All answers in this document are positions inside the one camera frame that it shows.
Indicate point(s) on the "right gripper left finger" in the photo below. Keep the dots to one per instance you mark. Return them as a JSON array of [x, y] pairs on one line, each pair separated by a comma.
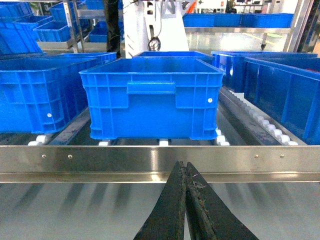
[[167, 219]]

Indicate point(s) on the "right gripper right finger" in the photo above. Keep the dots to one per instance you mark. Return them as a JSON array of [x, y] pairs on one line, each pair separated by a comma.
[[207, 215]]

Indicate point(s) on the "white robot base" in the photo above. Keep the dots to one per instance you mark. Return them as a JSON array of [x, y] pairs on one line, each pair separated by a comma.
[[154, 25]]

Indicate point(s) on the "steel shelf rack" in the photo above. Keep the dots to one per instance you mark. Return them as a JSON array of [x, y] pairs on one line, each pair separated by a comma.
[[136, 160]]

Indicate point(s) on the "blue shelf bin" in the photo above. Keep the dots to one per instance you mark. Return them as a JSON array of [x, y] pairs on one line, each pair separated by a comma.
[[53, 31]]

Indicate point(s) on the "blue bin centre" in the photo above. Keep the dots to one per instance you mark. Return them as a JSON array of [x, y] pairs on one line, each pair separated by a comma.
[[153, 98]]

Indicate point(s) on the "blue bin right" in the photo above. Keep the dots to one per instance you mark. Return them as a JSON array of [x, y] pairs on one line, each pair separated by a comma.
[[288, 90]]

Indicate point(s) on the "blue bin left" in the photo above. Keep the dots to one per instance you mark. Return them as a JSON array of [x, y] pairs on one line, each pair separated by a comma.
[[41, 95]]

